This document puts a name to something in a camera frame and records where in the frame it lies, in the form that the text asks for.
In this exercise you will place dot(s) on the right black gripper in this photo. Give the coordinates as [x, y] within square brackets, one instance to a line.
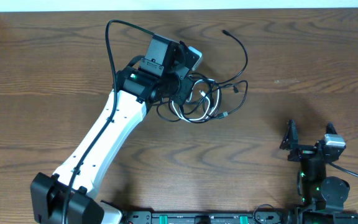
[307, 150]

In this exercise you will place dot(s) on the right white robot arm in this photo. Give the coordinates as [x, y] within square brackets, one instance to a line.
[322, 196]

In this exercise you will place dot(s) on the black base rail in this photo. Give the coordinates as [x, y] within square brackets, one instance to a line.
[263, 214]

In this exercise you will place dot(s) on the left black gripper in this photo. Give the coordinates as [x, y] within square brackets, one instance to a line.
[184, 84]

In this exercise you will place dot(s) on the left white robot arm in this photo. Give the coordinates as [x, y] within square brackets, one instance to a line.
[68, 196]

